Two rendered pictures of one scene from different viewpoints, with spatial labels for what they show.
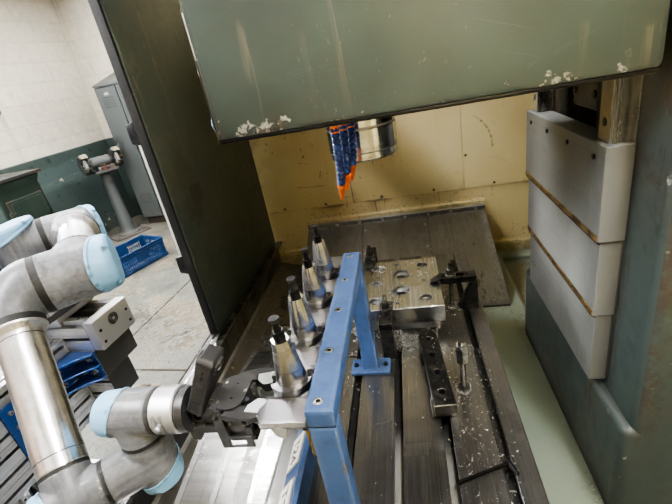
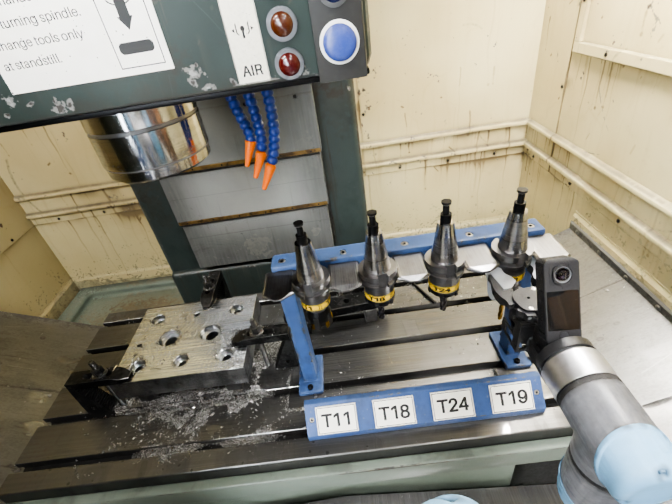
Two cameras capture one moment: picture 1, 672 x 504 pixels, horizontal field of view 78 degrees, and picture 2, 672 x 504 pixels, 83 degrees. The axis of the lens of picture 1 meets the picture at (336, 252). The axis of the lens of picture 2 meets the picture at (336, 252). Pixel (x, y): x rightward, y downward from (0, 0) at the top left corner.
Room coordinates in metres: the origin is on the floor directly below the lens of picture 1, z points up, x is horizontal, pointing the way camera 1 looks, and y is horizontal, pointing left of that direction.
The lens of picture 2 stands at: (0.84, 0.53, 1.61)
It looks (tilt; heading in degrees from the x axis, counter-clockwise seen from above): 35 degrees down; 261
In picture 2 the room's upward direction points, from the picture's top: 10 degrees counter-clockwise
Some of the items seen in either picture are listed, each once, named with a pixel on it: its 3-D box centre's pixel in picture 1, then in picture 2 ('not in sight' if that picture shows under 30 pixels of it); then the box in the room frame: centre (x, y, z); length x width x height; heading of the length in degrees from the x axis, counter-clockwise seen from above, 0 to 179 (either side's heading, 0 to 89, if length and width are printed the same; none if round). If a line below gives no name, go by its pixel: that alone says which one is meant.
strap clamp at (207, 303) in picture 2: (453, 285); (214, 295); (1.05, -0.32, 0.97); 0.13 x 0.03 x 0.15; 78
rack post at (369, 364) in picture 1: (363, 320); (299, 330); (0.85, -0.03, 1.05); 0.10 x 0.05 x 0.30; 78
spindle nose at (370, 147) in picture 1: (361, 129); (146, 125); (0.99, -0.11, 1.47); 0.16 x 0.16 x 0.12
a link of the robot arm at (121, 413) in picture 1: (132, 413); (618, 439); (0.54, 0.38, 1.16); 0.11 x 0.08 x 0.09; 78
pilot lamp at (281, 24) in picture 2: not in sight; (281, 24); (0.79, 0.14, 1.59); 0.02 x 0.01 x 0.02; 168
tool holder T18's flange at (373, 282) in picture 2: (316, 301); (377, 272); (0.70, 0.06, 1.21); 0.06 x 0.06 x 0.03
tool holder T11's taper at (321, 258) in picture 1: (321, 255); (306, 259); (0.81, 0.03, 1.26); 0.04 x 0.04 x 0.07
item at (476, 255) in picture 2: (299, 358); (478, 258); (0.54, 0.09, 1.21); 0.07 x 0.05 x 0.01; 78
